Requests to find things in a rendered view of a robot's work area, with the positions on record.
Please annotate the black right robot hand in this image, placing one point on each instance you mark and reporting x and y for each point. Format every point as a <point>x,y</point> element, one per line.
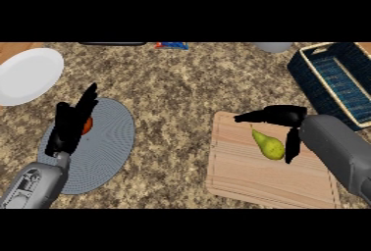
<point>284,115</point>

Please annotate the black flat object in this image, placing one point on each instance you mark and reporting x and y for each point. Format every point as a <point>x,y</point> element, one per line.
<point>111,43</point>

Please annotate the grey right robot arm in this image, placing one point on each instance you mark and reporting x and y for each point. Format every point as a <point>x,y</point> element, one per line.
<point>340,154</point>

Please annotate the green pear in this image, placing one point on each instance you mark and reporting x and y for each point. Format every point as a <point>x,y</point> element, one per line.
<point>268,145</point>

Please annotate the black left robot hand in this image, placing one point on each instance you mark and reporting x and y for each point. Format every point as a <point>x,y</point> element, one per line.
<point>68,125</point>

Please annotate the white plate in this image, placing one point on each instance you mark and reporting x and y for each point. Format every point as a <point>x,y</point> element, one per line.
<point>27,76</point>

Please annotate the wooden cutting board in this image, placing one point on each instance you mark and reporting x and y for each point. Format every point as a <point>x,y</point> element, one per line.
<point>264,173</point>

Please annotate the round grey placemat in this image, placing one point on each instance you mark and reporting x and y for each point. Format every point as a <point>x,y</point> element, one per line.
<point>104,147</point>

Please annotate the pale grey round object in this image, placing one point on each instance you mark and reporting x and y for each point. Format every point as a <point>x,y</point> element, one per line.
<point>274,46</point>

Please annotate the dark blue wicker basket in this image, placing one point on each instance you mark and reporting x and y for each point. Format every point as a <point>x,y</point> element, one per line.
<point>337,81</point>

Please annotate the orange fruit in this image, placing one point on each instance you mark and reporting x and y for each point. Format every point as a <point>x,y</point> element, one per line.
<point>88,126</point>

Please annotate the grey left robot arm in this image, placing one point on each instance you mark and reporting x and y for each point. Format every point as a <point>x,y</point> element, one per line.
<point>37,185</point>

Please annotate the blue and red object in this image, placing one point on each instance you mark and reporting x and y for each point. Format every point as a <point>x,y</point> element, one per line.
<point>172,45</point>

